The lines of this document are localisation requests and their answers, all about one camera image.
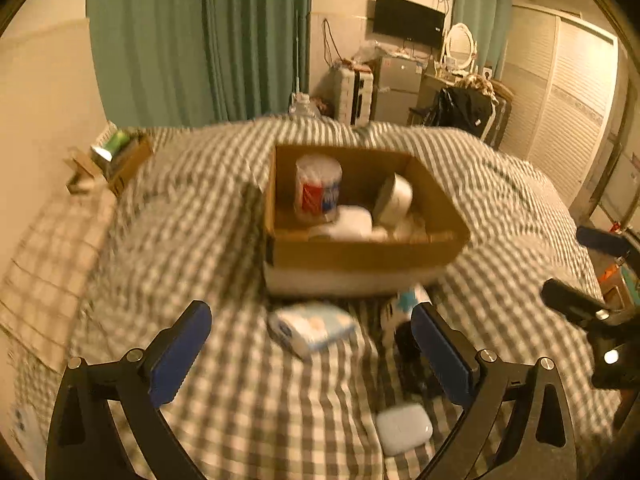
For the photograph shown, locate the black bottle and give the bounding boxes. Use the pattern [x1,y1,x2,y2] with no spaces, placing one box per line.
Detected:
[393,324,443,396]

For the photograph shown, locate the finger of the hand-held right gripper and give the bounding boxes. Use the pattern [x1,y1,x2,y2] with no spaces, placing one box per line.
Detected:
[541,278,623,330]
[576,226,632,259]

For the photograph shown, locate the narrow green curtain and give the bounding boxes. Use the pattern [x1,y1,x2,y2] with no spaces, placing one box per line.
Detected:
[451,0,514,81]

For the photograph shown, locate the small cardboard box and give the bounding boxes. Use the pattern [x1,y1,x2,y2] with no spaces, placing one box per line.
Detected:
[92,132,154,197]

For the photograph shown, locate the wide green curtain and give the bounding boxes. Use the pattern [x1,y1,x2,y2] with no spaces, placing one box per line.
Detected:
[86,0,312,128]

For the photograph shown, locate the beige plaid cloth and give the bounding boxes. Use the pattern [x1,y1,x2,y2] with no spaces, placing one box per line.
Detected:
[0,187,118,368]

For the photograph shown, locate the wall cables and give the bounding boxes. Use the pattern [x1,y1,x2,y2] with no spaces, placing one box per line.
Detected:
[322,18,351,66]

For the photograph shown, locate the white blue bottle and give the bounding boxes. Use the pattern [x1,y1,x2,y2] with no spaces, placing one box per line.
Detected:
[381,285,433,333]

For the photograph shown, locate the clear water bottle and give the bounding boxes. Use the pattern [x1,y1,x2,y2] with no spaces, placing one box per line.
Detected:
[291,92,322,120]

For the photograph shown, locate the white louvered wardrobe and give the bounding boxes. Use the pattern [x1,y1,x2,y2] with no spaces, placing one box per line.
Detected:
[499,2,622,207]

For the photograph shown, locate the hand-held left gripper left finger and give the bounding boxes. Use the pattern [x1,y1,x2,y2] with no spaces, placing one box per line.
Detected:
[45,300,213,480]

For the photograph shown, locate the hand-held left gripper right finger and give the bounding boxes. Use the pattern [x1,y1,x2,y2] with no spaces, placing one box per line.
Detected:
[410,302,583,480]

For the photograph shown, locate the green can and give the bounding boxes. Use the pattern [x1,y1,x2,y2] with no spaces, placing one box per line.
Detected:
[91,131,132,162]

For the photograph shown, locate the wooden bedside stand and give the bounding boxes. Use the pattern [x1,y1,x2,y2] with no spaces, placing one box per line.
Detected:
[64,146,110,195]

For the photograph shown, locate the white oval mirror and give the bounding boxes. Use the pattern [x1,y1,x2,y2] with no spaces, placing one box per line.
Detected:
[443,23,479,72]

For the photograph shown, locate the white rounded case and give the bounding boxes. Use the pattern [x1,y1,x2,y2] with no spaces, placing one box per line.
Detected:
[375,404,434,457]

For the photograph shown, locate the white tissue pack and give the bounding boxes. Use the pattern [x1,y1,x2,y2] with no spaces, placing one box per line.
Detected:
[267,301,358,360]

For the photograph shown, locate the black backpack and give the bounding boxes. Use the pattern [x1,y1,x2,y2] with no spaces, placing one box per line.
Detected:
[434,85,497,139]

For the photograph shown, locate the white plastic packet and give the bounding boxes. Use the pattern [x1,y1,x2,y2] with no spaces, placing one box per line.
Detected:
[307,206,390,242]

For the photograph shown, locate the grey tape roll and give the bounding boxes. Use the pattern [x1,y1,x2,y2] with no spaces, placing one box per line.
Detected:
[372,173,414,226]

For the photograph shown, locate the black wall television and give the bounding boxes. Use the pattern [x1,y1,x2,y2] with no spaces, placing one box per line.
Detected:
[373,0,447,49]

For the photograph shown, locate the silver mini fridge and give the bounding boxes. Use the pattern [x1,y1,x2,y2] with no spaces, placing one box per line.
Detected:
[371,56,427,124]

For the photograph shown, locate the grey checkered blanket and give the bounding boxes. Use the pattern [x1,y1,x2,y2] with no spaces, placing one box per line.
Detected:
[10,116,621,480]

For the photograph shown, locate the white suitcase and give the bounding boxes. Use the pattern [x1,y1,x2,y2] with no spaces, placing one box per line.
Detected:
[327,66,376,127]

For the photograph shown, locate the cotton swab canister red label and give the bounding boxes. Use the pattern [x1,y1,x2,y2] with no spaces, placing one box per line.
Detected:
[293,155,344,223]

